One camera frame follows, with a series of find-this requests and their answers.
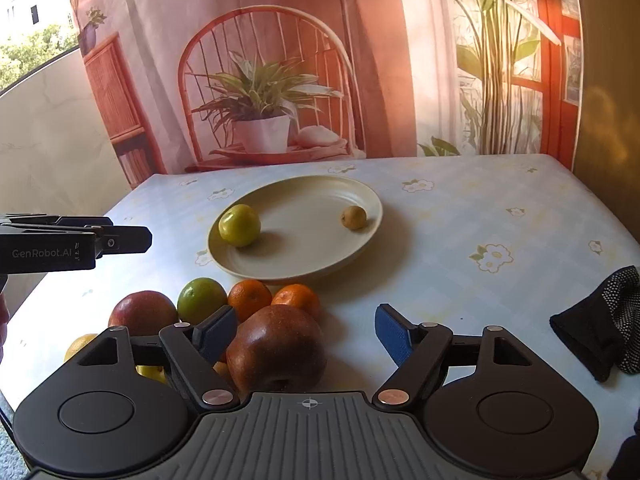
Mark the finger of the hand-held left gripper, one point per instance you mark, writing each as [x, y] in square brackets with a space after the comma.
[60, 220]
[125, 240]

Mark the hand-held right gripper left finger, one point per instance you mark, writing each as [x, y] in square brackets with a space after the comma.
[220, 329]

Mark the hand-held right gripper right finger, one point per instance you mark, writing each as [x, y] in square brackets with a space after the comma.
[392, 332]

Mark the small green round fruit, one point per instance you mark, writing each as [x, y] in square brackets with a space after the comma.
[200, 297]

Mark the small yellow lemon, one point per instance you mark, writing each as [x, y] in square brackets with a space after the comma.
[221, 367]

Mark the dark red apple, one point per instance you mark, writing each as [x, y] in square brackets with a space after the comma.
[280, 350]

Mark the bright red apple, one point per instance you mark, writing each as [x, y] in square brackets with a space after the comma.
[142, 310]

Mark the yellow-green round fruit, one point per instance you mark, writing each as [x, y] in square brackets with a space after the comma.
[150, 373]

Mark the large yellow lemon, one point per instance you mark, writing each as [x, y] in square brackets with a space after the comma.
[80, 347]

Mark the cream round plate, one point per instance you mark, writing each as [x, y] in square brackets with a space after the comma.
[300, 245]

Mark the orange mandarin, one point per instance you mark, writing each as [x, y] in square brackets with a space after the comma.
[297, 297]
[250, 297]

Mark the green apple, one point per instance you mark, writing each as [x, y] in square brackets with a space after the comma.
[240, 226]

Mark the small brown longan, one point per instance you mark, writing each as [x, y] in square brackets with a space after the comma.
[354, 217]

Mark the black dotted glove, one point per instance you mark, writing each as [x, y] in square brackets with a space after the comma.
[590, 330]

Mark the printed backdrop cloth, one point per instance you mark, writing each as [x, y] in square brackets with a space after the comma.
[400, 60]

